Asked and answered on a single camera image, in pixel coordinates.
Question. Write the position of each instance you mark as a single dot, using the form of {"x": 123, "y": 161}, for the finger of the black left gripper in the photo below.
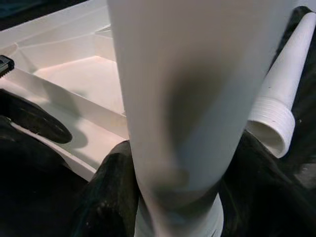
{"x": 37, "y": 118}

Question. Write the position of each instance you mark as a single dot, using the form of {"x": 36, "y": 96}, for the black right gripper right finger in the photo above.
{"x": 259, "y": 197}

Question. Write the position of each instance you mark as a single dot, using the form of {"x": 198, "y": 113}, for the white plastic table leg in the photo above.
{"x": 185, "y": 74}
{"x": 284, "y": 81}

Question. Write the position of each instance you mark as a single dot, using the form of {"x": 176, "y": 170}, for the white plastic table top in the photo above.
{"x": 74, "y": 74}

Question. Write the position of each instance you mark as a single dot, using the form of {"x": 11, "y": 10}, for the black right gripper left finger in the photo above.
{"x": 111, "y": 192}

